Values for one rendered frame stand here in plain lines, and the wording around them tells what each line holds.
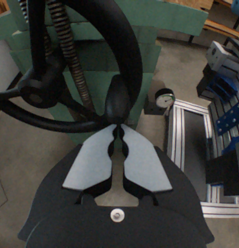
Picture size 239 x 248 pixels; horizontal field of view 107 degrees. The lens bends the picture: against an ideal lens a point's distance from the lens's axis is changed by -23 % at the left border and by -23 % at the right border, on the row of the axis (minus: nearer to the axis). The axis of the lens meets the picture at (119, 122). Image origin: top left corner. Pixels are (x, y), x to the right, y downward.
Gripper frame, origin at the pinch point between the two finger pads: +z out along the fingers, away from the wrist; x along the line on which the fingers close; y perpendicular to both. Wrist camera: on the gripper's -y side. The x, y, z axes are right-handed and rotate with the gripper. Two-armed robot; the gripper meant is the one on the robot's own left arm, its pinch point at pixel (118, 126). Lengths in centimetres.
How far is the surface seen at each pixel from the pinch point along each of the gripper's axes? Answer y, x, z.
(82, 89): -0.9, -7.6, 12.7
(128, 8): -17.8, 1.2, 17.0
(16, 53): -10.5, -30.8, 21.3
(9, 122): 48, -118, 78
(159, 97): 2.7, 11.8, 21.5
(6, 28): -17.1, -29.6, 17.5
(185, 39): -73, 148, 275
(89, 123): 5.8, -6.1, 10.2
